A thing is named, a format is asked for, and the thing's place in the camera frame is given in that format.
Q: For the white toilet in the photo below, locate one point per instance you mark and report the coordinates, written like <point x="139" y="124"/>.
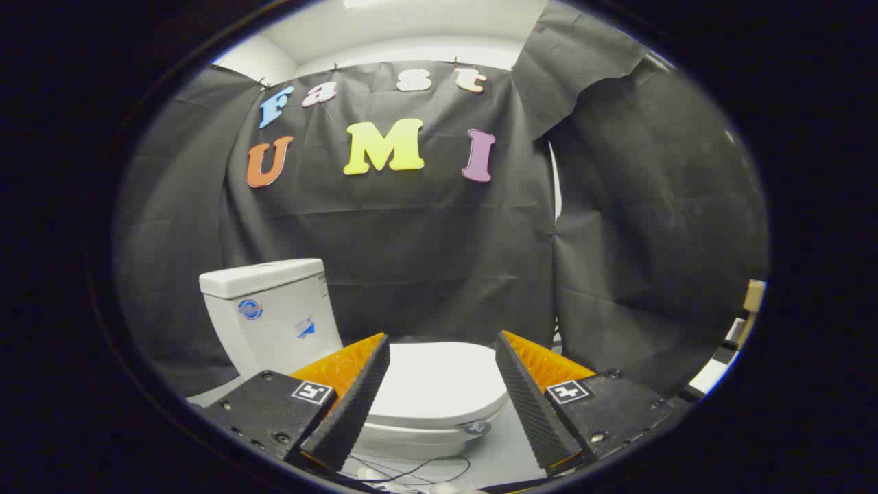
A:
<point x="274" y="336"/>

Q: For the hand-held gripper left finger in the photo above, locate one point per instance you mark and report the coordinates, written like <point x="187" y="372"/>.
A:
<point x="357" y="398"/>

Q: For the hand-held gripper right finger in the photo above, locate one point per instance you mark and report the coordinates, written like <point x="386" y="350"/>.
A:
<point x="528" y="401"/>

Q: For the beige box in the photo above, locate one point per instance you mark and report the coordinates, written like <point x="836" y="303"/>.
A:
<point x="754" y="295"/>

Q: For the white toilet tank lid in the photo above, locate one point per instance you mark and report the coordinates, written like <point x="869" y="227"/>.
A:
<point x="260" y="276"/>

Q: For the black backdrop cloth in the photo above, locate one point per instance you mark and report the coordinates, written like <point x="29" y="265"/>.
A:
<point x="425" y="247"/>

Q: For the small black lid tab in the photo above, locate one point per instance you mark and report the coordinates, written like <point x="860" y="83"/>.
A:
<point x="475" y="427"/>

